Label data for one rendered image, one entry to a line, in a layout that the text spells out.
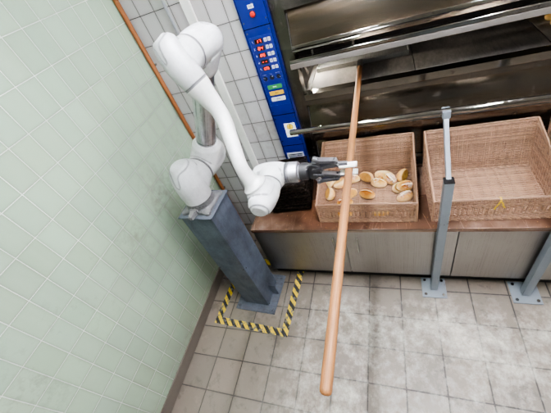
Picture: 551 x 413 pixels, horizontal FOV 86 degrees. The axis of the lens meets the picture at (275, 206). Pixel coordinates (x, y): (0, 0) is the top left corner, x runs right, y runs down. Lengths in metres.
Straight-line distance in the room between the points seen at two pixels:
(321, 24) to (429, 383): 1.96
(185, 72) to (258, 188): 0.47
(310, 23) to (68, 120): 1.25
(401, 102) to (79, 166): 1.71
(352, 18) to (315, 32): 0.19
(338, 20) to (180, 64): 0.88
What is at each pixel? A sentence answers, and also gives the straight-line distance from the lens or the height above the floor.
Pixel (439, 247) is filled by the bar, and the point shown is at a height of 0.48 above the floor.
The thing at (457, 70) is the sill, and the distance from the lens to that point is 1.88.
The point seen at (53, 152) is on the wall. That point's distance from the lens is 1.62.
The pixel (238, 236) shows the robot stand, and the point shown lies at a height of 0.71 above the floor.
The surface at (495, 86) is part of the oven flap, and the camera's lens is 1.98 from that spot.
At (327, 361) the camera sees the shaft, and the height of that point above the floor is 1.20.
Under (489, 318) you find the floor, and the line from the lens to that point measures 2.22.
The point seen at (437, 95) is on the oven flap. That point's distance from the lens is 1.93.
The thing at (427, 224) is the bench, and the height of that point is 0.58.
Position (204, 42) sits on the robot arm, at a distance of 1.24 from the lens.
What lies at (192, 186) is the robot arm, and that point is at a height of 1.18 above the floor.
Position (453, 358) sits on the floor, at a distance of 2.09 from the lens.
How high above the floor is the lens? 1.96
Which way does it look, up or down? 42 degrees down
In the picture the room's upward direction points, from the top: 23 degrees counter-clockwise
